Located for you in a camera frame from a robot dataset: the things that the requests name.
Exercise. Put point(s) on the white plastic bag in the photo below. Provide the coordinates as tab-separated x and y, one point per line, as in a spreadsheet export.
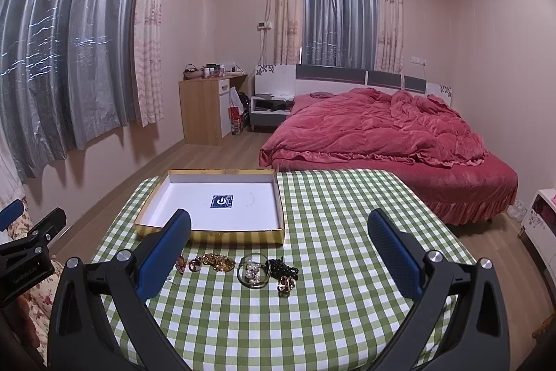
234	97

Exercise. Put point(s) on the wooden desk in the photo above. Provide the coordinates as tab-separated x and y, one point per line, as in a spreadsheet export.
202	110

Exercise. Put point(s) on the group of small bottles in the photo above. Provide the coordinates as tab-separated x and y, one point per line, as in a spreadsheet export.
215	71

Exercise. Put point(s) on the white and grey nightstand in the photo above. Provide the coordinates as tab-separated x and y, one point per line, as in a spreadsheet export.
269	119

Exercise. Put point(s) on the small silver curtain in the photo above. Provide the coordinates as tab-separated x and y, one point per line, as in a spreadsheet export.
341	6

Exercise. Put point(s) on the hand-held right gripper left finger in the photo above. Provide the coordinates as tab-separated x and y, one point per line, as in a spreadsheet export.
167	249

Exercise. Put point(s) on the white and grey headboard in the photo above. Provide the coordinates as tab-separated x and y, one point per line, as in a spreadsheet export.
330	77

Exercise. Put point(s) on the red quilt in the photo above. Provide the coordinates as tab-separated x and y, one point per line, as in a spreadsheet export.
369	127

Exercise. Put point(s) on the green checked tablecloth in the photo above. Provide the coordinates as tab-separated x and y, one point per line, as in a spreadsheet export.
330	223

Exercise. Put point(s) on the large silver curtain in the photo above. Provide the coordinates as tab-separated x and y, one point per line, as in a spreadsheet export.
65	49

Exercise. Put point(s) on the white wall socket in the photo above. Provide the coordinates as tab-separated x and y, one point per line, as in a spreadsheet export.
418	60

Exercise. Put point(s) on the dark basket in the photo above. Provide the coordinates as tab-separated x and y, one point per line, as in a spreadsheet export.
192	72

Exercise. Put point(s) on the red box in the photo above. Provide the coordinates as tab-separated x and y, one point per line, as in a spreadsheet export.
236	121

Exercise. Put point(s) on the black bag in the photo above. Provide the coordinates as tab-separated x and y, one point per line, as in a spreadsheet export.
244	102

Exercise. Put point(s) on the white box with gold rim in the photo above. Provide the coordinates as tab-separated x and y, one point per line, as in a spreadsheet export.
243	188

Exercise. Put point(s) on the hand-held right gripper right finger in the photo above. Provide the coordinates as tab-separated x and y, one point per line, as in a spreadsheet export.
393	253

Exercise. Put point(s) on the white floral cabinet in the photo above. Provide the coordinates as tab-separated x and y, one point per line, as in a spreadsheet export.
536	227

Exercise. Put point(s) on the pink patterned curtain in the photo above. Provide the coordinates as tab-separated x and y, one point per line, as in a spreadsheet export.
290	6
152	27
389	14

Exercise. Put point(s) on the round bed with red skirt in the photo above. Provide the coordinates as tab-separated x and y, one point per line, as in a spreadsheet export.
469	188

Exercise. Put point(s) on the floral cloth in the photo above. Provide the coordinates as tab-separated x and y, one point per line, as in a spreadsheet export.
26	314

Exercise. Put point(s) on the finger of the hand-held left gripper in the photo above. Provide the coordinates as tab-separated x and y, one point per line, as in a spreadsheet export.
9	213
45	227

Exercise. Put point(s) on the clear bangle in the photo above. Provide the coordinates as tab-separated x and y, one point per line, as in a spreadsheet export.
239	282

